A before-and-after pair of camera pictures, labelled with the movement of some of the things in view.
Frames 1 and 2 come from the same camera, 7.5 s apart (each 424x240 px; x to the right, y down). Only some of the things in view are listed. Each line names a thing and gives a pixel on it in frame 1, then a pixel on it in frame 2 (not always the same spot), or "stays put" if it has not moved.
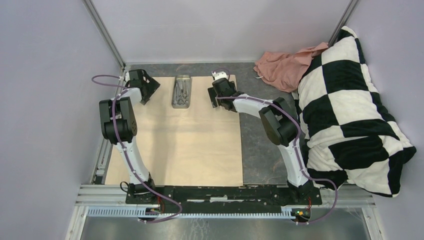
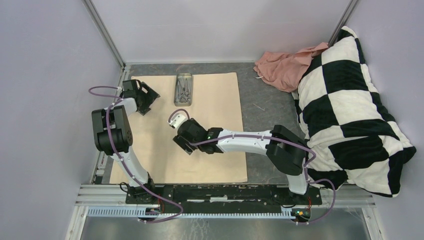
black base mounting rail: (224, 198) stays put
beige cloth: (200, 146) stays put
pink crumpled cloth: (286, 71) stays put
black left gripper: (152, 86) to (150, 96)
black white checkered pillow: (347, 136) stays put
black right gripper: (213, 96) to (184, 145)
